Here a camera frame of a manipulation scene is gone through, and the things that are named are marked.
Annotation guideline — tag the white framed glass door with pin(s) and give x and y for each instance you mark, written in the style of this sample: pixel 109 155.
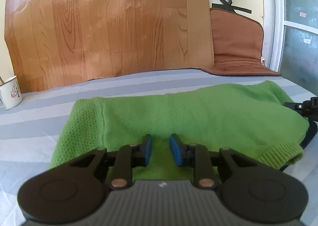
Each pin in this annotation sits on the white framed glass door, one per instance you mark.
pixel 298 54

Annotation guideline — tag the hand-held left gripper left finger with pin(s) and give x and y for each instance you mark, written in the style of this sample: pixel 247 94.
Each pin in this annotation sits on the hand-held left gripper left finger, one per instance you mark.
pixel 148 151

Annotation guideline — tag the long black tape strip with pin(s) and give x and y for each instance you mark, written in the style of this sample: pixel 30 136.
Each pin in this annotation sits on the long black tape strip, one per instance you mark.
pixel 236 8

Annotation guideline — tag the grey striped sheet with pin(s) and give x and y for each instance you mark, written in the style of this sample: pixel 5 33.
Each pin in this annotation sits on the grey striped sheet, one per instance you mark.
pixel 37 121

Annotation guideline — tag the brown mat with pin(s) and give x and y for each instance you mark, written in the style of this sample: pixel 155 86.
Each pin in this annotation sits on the brown mat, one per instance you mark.
pixel 236 39

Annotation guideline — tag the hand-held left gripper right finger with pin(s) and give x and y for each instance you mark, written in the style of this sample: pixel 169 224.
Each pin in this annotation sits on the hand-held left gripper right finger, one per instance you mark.
pixel 175 151

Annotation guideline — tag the wood pattern vinyl sheet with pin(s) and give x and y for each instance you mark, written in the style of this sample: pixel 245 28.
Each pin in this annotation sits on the wood pattern vinyl sheet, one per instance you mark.
pixel 109 25

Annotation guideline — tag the white printed mug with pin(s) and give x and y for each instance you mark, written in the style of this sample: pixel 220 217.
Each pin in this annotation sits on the white printed mug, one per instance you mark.
pixel 11 93

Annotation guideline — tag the green knitted sweater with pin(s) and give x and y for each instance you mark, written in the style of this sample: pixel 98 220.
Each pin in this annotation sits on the green knitted sweater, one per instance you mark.
pixel 198 114

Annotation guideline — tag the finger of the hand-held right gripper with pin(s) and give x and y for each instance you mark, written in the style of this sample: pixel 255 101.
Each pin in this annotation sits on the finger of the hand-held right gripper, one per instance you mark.
pixel 304 108

